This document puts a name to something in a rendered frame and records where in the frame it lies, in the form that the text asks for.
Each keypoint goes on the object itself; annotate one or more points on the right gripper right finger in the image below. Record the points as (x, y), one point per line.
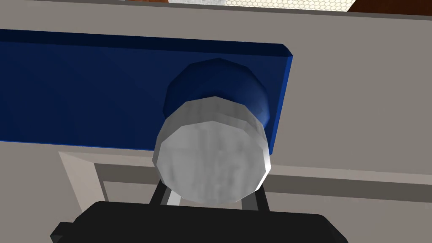
(255, 201)

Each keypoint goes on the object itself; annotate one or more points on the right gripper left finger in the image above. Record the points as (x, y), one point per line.
(165, 197)

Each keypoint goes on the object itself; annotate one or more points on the silver and blue door knob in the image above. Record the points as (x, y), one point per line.
(212, 152)

